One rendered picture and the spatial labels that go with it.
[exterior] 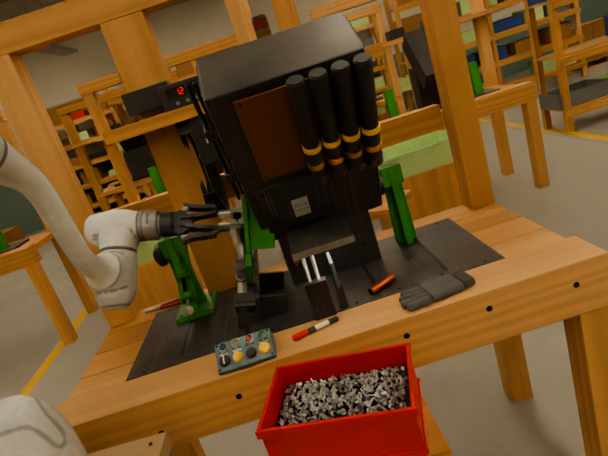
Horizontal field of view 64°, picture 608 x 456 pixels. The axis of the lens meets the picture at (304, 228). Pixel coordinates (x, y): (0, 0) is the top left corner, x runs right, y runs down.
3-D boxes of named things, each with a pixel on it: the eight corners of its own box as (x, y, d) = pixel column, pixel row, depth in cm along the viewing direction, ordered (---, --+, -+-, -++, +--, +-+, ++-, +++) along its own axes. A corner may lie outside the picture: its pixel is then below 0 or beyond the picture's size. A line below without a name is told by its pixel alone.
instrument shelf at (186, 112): (384, 54, 149) (382, 41, 148) (106, 146, 150) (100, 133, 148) (367, 59, 173) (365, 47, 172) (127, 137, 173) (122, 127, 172)
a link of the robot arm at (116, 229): (146, 215, 149) (145, 257, 145) (93, 219, 148) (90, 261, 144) (136, 202, 139) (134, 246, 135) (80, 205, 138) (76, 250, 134)
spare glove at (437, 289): (458, 272, 134) (456, 264, 133) (479, 286, 124) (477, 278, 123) (392, 299, 132) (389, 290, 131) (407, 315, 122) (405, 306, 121)
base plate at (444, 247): (506, 263, 134) (505, 257, 134) (128, 386, 135) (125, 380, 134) (450, 223, 175) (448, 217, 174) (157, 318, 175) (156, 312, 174)
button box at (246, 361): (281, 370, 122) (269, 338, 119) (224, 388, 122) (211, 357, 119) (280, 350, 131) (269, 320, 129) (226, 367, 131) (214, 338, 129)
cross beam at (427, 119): (444, 128, 178) (439, 104, 176) (107, 238, 179) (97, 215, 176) (440, 127, 183) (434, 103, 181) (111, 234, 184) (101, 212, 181)
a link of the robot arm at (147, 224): (137, 204, 141) (158, 203, 141) (146, 220, 149) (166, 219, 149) (135, 232, 136) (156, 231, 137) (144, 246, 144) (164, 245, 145)
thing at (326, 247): (356, 245, 120) (353, 234, 119) (294, 266, 120) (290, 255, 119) (333, 207, 157) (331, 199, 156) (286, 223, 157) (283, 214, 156)
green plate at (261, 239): (276, 266, 139) (272, 193, 133) (247, 268, 138) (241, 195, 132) (275, 252, 150) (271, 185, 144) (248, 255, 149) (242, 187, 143)
